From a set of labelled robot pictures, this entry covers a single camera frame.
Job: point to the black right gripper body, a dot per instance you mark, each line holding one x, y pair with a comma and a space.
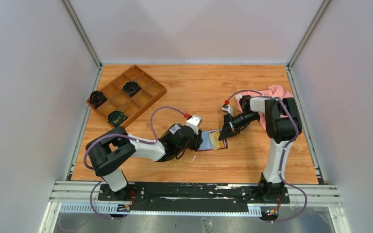
242, 119

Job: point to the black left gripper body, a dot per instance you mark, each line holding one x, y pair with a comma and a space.
193, 144

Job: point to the gold card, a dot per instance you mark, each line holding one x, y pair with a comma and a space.
215, 142

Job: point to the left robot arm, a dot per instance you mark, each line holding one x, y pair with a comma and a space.
107, 153

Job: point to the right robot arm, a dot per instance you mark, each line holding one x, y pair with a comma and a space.
283, 126

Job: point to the pink cloth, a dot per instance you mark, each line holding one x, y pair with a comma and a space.
272, 90

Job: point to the brown wooden divided tray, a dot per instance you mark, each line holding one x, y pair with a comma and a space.
133, 107

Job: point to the black round part lower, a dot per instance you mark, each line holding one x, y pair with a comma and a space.
116, 118

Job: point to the black round part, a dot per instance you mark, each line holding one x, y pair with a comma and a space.
116, 118
97, 98
131, 88

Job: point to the black round part upper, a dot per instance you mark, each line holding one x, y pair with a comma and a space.
131, 88

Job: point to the black round part left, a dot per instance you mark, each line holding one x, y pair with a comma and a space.
97, 98

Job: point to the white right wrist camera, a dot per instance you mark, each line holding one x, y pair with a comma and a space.
228, 109

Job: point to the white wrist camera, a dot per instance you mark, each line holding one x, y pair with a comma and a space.
228, 109
194, 123

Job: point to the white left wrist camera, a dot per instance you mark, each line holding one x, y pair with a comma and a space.
194, 123

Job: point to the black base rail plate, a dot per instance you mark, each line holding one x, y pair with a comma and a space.
191, 197

